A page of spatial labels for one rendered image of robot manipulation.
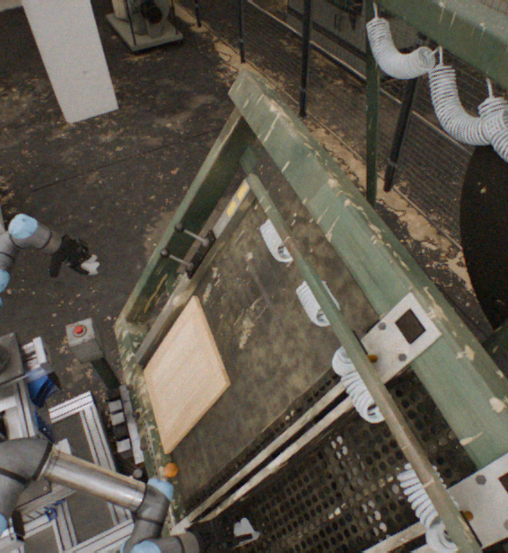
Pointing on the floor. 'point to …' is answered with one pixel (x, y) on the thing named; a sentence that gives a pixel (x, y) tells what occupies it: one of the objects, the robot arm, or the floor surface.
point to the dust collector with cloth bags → (144, 23)
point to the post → (106, 373)
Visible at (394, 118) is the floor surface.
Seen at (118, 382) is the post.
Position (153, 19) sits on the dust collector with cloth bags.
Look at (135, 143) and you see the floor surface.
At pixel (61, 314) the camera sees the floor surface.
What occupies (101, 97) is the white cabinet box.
